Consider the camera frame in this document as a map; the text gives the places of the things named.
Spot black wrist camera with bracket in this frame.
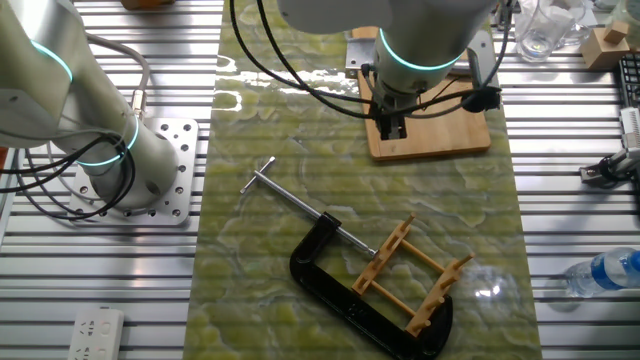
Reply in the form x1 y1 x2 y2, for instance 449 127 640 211
462 29 503 114

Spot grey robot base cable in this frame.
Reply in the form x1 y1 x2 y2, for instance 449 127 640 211
82 32 151 121

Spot small light wooden block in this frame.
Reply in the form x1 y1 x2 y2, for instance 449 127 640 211
603 19 630 45

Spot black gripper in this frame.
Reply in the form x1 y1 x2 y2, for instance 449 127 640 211
374 92 411 141

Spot large light wooden block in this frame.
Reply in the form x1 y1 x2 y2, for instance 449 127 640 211
580 27 632 71

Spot wooden knife rack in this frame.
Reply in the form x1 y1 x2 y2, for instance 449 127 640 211
351 213 475 339

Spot silver ribbed handheld device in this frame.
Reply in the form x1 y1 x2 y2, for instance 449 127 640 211
618 106 640 151

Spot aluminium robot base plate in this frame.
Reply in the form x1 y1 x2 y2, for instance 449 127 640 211
67 117 200 227

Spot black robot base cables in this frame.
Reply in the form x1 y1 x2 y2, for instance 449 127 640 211
0 127 139 221

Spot black C-clamp with steel screw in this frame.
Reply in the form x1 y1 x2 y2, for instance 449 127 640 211
238 155 455 360

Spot white power strip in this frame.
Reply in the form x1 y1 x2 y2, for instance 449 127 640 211
67 307 125 360

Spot black keyboard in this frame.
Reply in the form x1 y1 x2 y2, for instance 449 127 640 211
618 53 640 109

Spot small camera on metal mount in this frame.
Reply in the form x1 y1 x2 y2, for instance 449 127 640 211
579 147 640 190

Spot clear water bottle blue label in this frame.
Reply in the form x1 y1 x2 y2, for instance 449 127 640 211
563 247 640 300

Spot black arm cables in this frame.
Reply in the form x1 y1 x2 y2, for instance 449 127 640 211
228 0 516 121

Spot bamboo cutting board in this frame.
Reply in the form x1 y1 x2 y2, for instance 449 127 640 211
351 25 492 162

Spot pale green container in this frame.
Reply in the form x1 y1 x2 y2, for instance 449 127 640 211
613 0 640 27

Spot green marble pattern mat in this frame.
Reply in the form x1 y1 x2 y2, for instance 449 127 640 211
182 0 544 360

